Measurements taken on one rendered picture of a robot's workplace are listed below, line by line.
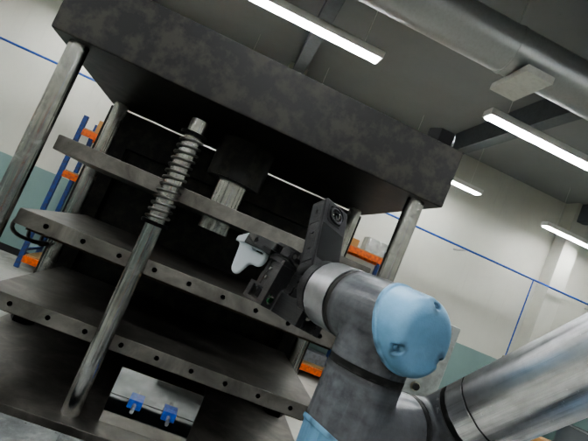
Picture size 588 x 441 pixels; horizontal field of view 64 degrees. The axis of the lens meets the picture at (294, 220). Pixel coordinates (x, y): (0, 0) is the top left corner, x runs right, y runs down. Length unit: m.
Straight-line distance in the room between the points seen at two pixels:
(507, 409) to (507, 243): 8.50
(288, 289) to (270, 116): 0.96
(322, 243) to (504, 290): 8.46
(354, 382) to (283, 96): 1.17
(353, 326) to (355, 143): 1.12
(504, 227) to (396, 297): 8.52
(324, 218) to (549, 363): 0.29
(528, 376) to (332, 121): 1.16
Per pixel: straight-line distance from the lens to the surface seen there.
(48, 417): 1.60
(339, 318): 0.47
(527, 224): 9.19
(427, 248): 8.25
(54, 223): 1.61
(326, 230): 0.59
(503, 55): 4.34
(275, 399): 1.64
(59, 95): 1.59
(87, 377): 1.59
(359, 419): 0.45
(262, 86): 1.51
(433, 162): 1.61
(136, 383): 1.61
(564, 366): 0.48
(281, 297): 0.58
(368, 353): 0.44
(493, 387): 0.50
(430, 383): 1.85
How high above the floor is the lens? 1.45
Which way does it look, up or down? 5 degrees up
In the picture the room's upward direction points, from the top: 23 degrees clockwise
